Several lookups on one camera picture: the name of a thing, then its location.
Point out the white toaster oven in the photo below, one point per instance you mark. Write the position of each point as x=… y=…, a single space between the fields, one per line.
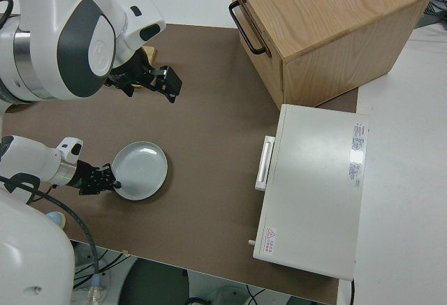
x=314 y=197

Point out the brown table mat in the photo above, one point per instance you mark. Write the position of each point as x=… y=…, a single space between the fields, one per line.
x=209 y=144

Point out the wooden mug rack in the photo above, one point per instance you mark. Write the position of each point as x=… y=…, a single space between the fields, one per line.
x=150 y=54

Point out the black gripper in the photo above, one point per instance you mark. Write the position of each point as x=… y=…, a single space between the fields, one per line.
x=91 y=179
x=157 y=81

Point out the white oven knob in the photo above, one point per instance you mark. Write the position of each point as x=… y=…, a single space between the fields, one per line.
x=250 y=241

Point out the dark round pedestal base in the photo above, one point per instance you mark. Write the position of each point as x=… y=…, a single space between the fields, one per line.
x=157 y=284

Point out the gray round plate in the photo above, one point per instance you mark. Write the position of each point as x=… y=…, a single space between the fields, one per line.
x=143 y=169

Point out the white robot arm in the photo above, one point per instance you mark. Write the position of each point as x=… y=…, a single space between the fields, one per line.
x=28 y=162
x=42 y=5

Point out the light wooden cabinet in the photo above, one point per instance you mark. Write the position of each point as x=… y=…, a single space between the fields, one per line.
x=331 y=22

